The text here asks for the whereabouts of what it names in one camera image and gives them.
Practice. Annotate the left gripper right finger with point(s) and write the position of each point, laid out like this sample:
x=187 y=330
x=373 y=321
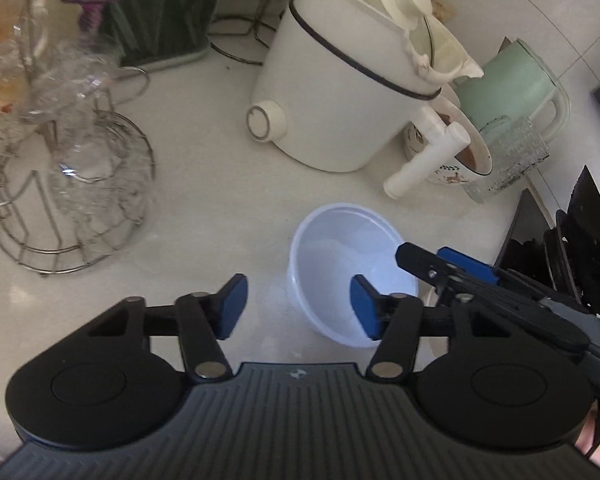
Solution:
x=391 y=320

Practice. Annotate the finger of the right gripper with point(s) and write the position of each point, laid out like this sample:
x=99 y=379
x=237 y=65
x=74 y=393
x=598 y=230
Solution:
x=475 y=268
x=455 y=287

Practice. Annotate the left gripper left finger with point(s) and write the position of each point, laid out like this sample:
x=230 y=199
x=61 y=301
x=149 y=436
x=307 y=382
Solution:
x=205 y=319

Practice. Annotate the translucent plastic bowl front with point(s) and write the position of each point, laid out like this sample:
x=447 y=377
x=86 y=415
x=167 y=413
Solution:
x=331 y=245

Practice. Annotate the small white ceramic bowl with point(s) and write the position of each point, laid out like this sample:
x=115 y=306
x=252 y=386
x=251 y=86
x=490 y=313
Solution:
x=439 y=339

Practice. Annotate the patterned bowl brown food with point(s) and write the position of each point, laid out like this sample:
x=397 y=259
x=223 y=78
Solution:
x=445 y=147

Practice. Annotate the textured drinking glass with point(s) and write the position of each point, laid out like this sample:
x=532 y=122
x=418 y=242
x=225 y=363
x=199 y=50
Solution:
x=515 y=149

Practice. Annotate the upturned glass on rack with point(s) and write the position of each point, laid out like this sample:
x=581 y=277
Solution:
x=101 y=178

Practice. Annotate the green electric kettle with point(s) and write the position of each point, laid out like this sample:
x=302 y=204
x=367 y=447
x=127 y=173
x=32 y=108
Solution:
x=515 y=83

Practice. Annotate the green chopstick holder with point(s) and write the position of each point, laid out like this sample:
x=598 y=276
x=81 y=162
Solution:
x=157 y=33

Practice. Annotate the wire glass drying rack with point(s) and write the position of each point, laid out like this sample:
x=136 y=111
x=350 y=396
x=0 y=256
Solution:
x=70 y=83

